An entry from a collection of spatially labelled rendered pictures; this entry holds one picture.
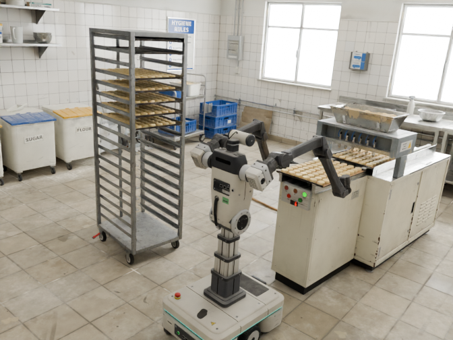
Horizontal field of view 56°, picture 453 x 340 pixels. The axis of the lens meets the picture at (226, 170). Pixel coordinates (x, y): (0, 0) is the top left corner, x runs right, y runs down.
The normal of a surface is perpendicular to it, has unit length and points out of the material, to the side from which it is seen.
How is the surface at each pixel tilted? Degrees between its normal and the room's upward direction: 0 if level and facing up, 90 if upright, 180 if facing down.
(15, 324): 0
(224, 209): 90
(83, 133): 91
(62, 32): 90
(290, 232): 90
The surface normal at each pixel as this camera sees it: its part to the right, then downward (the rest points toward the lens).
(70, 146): 0.70, 0.29
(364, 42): -0.64, 0.21
